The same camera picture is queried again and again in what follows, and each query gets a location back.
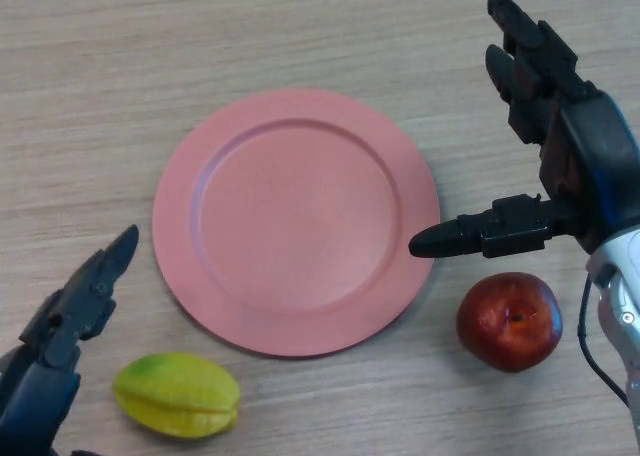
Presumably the pink round plate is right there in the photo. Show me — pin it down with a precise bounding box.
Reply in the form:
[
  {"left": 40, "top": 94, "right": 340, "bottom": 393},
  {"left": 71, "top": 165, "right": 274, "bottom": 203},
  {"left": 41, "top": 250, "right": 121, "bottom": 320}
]
[{"left": 152, "top": 87, "right": 442, "bottom": 361}]

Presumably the red apple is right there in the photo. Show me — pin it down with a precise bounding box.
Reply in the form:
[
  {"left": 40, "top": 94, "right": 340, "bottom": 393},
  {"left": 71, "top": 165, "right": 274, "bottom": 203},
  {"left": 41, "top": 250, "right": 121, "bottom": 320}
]
[{"left": 455, "top": 271, "right": 564, "bottom": 374}]

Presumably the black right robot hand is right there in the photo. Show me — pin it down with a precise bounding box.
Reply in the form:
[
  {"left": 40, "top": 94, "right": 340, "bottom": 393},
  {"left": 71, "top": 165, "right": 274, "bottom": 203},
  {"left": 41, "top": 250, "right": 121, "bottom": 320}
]
[{"left": 408, "top": 0, "right": 640, "bottom": 261}]

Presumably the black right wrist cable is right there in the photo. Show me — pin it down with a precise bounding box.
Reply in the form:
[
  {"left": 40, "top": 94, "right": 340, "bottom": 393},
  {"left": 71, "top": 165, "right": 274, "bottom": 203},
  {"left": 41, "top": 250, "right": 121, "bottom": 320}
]
[{"left": 576, "top": 274, "right": 629, "bottom": 408}]

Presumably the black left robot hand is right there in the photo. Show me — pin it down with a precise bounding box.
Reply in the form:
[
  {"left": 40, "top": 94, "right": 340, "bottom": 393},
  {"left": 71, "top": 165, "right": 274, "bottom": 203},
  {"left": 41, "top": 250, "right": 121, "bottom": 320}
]
[{"left": 0, "top": 224, "right": 140, "bottom": 456}]

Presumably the yellow green starfruit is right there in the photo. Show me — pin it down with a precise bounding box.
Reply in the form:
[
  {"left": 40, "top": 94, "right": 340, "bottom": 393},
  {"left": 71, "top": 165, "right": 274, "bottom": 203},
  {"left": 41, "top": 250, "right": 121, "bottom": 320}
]
[{"left": 112, "top": 351, "right": 242, "bottom": 441}]

